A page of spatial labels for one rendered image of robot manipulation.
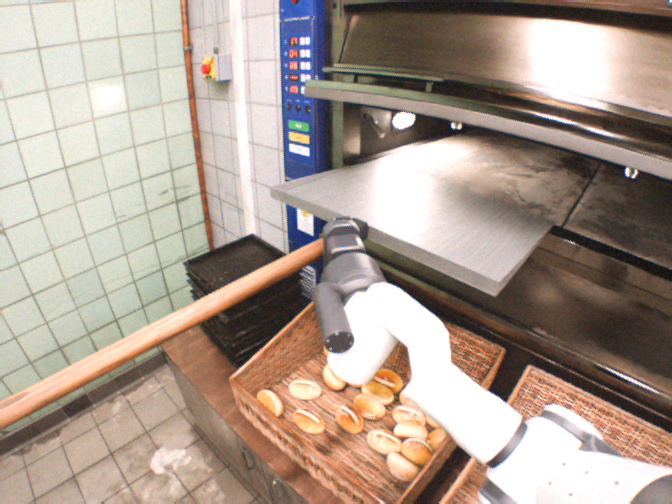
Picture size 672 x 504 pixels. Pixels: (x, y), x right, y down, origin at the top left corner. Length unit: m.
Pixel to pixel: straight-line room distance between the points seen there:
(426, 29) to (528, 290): 0.64
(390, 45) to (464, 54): 0.19
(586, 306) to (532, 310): 0.13
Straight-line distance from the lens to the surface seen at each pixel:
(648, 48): 0.80
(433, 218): 0.80
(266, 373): 1.15
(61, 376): 0.51
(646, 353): 0.95
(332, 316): 0.44
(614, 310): 0.92
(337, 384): 1.14
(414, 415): 1.08
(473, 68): 0.83
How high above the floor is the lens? 1.52
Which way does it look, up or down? 31 degrees down
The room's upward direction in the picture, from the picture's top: straight up
